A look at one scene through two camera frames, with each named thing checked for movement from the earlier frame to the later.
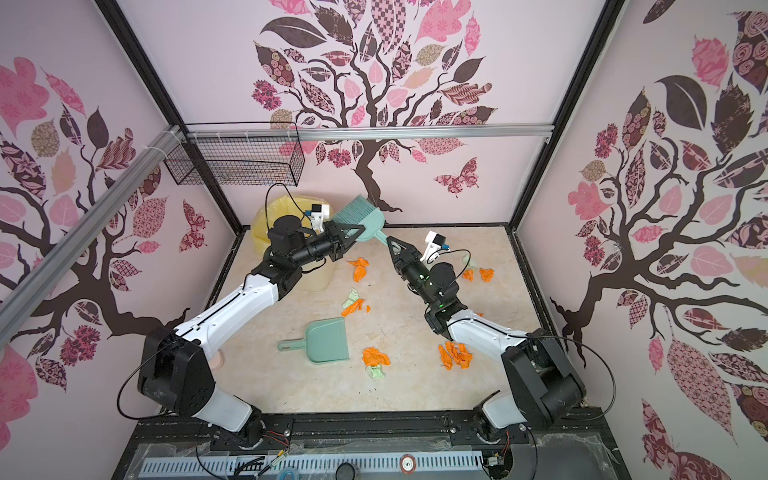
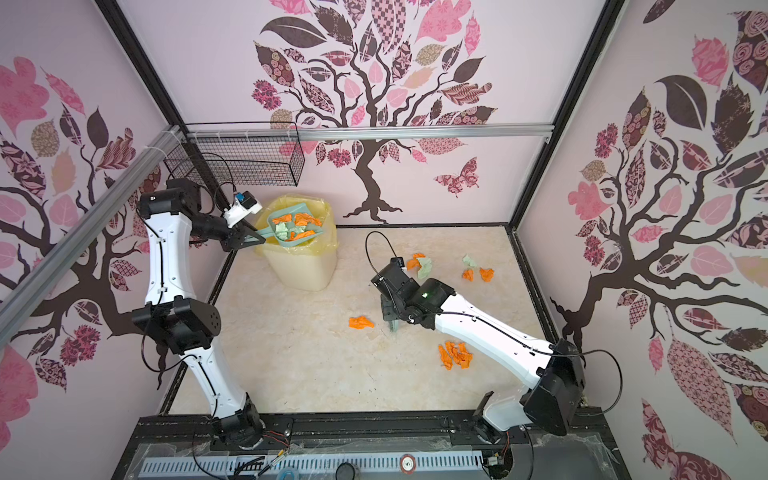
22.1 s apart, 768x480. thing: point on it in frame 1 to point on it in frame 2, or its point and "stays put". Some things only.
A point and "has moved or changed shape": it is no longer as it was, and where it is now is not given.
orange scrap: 360,269 to 360,323
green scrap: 470,263 stays put
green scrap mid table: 353,296 has moved or changed shape
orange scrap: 374,357 has moved or changed shape
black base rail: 588,445 stays put
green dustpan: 325,340 has moved or changed shape
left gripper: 339,241 to 234,234
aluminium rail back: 211,133 stays put
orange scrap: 486,274 stays put
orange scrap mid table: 349,310 has moved or changed shape
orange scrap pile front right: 457,353 stays put
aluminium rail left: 30,291 stays put
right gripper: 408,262 to 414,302
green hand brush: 360,212 to 390,313
